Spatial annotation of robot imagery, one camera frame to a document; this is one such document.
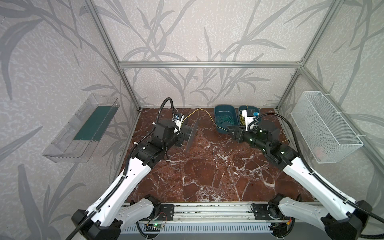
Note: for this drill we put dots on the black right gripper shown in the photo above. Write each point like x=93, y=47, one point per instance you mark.
x=238, y=133

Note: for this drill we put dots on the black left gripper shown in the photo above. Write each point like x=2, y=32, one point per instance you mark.
x=182, y=135

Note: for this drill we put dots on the dark grey foam spool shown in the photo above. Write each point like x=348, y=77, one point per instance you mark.
x=189, y=133

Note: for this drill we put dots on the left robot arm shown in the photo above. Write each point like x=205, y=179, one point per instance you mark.
x=107, y=217

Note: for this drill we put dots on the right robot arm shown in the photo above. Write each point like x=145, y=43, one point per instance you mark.
x=340, y=216

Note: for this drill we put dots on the right teal plastic bin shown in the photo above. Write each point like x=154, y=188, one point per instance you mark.
x=242, y=120

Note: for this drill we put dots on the teal plastic bin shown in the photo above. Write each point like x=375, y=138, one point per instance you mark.
x=225, y=115
x=242, y=120

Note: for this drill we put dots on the left teal plastic bin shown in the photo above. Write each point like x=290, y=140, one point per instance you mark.
x=225, y=115

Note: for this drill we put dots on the green circuit board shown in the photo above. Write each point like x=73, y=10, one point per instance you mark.
x=156, y=227

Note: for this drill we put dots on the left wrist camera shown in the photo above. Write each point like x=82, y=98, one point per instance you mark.
x=178, y=119

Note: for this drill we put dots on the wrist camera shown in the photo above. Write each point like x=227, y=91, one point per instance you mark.
x=251, y=117
x=178, y=119

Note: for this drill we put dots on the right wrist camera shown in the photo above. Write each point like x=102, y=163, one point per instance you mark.
x=251, y=117

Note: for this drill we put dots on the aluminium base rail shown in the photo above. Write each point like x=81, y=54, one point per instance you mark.
x=209, y=218

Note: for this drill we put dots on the clear plastic wall tray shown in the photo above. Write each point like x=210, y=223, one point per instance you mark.
x=79, y=138

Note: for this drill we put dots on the white wire mesh basket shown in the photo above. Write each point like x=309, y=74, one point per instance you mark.
x=322, y=125

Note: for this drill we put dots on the aluminium frame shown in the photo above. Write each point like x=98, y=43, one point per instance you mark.
x=299, y=66

